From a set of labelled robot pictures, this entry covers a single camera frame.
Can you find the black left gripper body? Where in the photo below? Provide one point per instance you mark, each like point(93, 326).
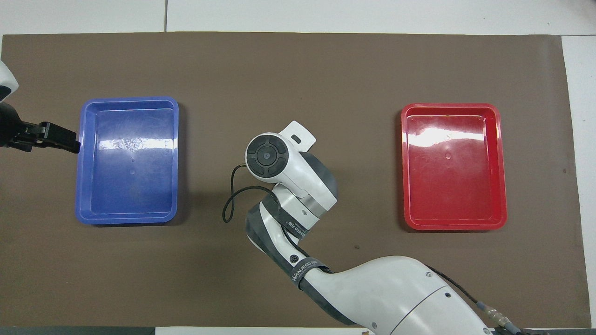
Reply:
point(14, 132)

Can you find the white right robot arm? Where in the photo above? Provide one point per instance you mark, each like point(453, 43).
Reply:
point(386, 293)

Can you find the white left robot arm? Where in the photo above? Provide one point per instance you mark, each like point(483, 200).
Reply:
point(5, 81)

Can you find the blue plastic tray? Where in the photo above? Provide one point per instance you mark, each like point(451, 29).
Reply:
point(130, 186)

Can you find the brown table mat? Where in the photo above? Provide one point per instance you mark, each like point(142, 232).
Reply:
point(279, 70)

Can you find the red plastic tray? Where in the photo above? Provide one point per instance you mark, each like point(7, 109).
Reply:
point(451, 186)

